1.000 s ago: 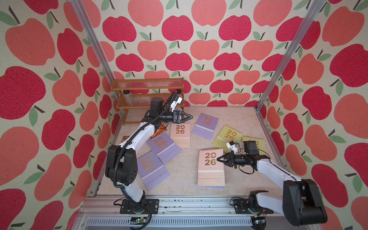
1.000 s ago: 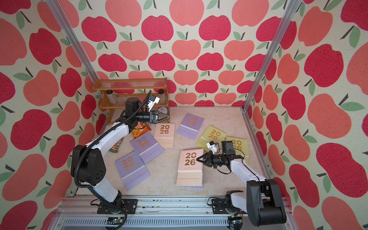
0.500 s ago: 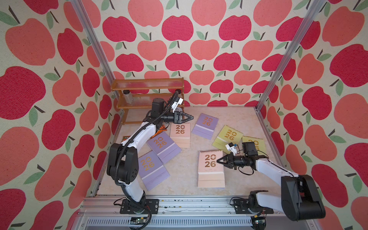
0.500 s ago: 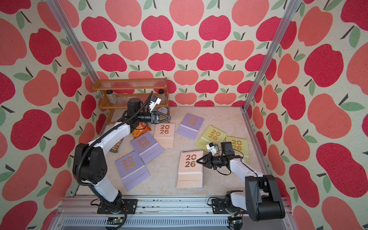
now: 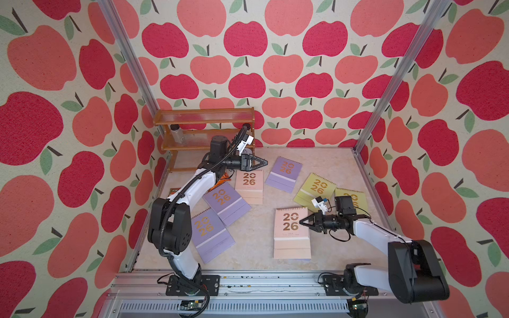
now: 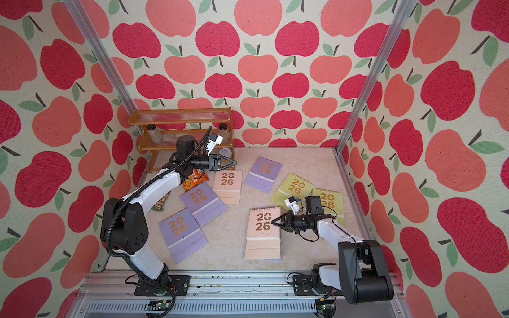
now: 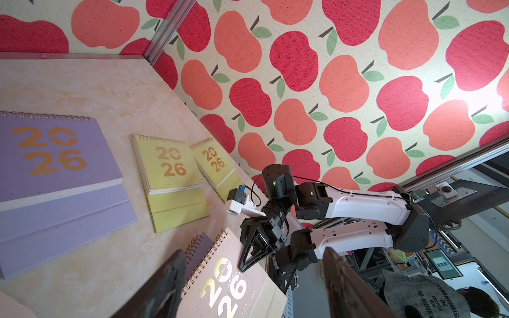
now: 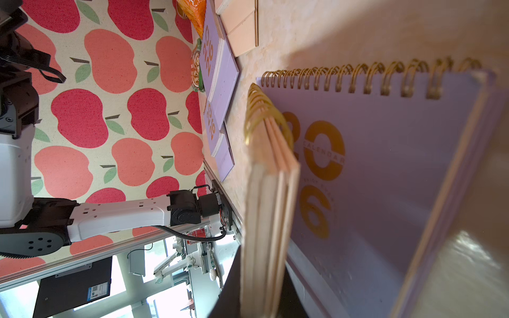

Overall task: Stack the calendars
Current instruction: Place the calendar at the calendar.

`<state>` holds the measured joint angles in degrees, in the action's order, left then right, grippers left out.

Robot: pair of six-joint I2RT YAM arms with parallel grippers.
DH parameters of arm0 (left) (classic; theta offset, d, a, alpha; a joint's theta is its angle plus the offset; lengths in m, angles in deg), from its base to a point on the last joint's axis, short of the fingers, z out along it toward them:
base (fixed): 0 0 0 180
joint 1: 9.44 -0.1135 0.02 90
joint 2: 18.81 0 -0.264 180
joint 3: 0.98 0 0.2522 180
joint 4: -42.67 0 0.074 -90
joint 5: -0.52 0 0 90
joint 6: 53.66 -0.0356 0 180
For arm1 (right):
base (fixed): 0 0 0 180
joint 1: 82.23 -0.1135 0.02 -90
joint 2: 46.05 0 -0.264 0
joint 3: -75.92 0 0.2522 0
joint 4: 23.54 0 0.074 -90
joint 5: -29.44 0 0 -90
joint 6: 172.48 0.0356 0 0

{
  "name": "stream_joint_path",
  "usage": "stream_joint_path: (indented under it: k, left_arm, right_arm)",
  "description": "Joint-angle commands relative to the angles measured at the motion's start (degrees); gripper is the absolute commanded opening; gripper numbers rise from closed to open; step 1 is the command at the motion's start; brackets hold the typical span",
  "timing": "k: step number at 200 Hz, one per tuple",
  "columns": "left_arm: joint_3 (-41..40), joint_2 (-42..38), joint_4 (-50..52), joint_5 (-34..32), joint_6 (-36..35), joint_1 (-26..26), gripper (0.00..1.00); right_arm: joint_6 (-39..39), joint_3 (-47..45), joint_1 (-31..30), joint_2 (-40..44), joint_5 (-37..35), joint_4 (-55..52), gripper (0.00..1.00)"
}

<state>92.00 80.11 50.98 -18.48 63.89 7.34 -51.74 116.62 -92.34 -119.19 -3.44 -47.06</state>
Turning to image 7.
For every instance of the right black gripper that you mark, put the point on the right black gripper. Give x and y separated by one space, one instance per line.
263 235

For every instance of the yellow-green calendar back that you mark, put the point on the yellow-green calendar back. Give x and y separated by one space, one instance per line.
171 180

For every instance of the pink calendar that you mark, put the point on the pink calendar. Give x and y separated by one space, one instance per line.
218 288
10 308

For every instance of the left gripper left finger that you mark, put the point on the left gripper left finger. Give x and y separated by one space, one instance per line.
160 296

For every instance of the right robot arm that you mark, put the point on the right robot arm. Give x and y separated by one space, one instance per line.
381 220

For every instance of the purple calendar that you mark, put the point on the purple calendar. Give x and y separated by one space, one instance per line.
61 188
197 250

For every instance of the right aluminium frame post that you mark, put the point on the right aluminium frame post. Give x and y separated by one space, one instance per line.
167 29

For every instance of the purple calendar back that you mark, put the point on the purple calendar back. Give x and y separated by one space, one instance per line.
61 188

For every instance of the yellow-green calendar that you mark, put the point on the yellow-green calendar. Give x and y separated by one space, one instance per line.
216 166
171 180

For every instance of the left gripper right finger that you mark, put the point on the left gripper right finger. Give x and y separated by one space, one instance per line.
348 294

